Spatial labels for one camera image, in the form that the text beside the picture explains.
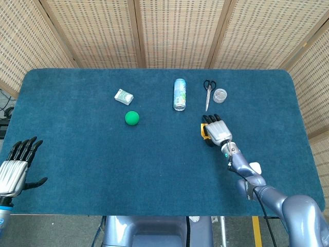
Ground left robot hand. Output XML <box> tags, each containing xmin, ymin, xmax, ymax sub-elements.
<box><xmin>0</xmin><ymin>136</ymin><xmax>48</xmax><ymax>198</ymax></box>

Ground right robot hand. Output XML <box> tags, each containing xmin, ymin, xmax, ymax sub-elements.
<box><xmin>202</xmin><ymin>113</ymin><xmax>233</xmax><ymax>148</ymax></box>

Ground clear round plastic container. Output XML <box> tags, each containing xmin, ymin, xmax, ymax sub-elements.
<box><xmin>212</xmin><ymin>88</ymin><xmax>229</xmax><ymax>104</ymax></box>

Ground white earbuds case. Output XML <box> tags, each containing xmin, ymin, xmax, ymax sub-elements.
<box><xmin>249</xmin><ymin>162</ymin><xmax>262</xmax><ymax>175</ymax></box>

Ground green ball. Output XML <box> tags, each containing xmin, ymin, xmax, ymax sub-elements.
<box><xmin>124</xmin><ymin>110</ymin><xmax>140</xmax><ymax>127</ymax></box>

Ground blue table cloth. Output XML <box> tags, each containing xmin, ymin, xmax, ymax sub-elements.
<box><xmin>1</xmin><ymin>68</ymin><xmax>326</xmax><ymax>216</ymax></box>

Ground white green small box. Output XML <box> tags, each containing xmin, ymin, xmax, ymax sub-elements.
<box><xmin>114</xmin><ymin>89</ymin><xmax>134</xmax><ymax>106</ymax></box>

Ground woven bamboo folding screen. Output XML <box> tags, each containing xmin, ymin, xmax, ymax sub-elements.
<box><xmin>0</xmin><ymin>0</ymin><xmax>329</xmax><ymax>196</ymax></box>

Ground grey blue robot torso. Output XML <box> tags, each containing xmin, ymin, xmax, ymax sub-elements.
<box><xmin>102</xmin><ymin>215</ymin><xmax>214</xmax><ymax>247</ymax></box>

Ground black handled scissors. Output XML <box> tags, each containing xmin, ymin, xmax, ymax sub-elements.
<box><xmin>203</xmin><ymin>79</ymin><xmax>217</xmax><ymax>112</ymax></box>

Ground black cables on floor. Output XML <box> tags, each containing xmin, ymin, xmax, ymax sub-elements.
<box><xmin>0</xmin><ymin>89</ymin><xmax>15</xmax><ymax>139</ymax></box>

